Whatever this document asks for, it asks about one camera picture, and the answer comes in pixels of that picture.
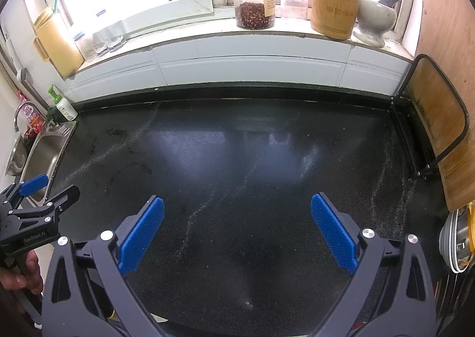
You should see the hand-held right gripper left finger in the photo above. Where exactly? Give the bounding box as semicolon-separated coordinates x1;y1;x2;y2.
41;195;166;337

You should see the jar of red beans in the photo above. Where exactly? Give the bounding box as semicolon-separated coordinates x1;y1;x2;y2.
234;0;277;30

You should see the person's left hand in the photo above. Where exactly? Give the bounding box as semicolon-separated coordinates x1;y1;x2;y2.
0;250;44;296

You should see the white soap bottle green pump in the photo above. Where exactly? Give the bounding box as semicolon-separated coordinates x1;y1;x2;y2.
47;85;78;121

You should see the yellow plastic pitcher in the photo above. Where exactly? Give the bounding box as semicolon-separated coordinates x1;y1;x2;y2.
31;0;85;78

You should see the stack of white plates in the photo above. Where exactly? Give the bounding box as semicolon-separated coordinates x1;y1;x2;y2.
438;209;469;273

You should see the clear drinking glass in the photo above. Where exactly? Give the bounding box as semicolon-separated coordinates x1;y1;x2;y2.
93;34;109;57
107;30;125;52

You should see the stainless steel sink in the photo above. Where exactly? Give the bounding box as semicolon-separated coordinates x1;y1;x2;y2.
18;120;78;204

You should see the clear jar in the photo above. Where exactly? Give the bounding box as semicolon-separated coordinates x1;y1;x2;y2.
74;31;95;61

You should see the wooden cutting board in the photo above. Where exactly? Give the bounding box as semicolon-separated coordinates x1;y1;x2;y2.
408;0;475;211

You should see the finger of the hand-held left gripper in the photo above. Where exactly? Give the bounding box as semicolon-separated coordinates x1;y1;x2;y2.
7;185;81;221
0;173;50;208

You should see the red printed packet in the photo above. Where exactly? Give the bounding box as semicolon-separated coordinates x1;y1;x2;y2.
22;105;47;137

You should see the steel faucet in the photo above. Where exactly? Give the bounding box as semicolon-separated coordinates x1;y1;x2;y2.
14;100;47;133

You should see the steel basin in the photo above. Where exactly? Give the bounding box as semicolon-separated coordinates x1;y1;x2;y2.
5;133;32;176

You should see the grey cable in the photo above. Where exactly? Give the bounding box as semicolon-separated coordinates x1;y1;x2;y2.
17;287;43;328

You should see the stone mortar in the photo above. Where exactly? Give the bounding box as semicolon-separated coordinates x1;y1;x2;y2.
352;0;401;49

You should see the bamboo utensil holder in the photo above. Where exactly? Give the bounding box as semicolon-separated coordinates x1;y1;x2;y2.
310;0;363;41

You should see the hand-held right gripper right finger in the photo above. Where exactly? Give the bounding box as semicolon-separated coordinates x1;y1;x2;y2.
310;192;438;337

